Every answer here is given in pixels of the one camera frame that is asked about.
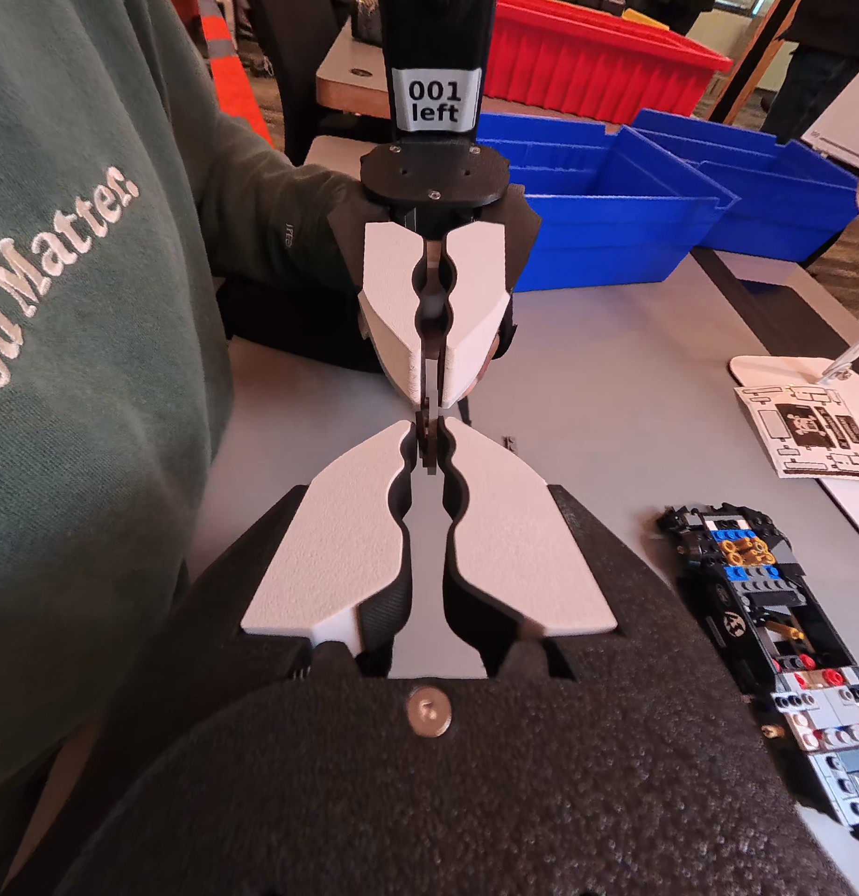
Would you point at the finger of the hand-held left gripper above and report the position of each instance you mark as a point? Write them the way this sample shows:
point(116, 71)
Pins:
point(479, 287)
point(388, 294)

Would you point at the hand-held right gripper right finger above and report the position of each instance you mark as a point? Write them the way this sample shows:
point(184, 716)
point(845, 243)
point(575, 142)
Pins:
point(528, 553)

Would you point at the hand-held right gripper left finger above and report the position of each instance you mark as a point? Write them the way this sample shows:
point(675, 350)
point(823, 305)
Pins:
point(332, 553)

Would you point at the black lego plate strip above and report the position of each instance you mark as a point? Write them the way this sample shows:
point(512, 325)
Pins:
point(427, 427)

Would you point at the blue plastic bin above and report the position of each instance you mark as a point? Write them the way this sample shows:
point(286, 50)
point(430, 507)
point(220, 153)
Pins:
point(598, 210)
point(780, 196)

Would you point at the lego car model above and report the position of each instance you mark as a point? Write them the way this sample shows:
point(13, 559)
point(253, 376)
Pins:
point(780, 630)

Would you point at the lego instruction booklet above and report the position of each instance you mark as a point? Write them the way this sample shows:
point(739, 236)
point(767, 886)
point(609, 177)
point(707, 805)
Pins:
point(850, 133)

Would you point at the lego sticker sheet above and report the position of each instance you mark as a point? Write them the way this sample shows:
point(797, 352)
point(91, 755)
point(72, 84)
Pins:
point(808, 427)

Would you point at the red plastic bin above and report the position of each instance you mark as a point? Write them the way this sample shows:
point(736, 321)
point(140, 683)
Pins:
point(598, 56)

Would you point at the orange traffic cone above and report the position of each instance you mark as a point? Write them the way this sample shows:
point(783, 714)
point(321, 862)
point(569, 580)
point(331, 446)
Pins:
point(234, 63)

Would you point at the person's green garment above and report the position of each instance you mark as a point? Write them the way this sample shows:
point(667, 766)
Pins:
point(80, 420)

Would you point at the white stand rod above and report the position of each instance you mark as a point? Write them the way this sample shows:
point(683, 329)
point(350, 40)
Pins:
point(850, 353)

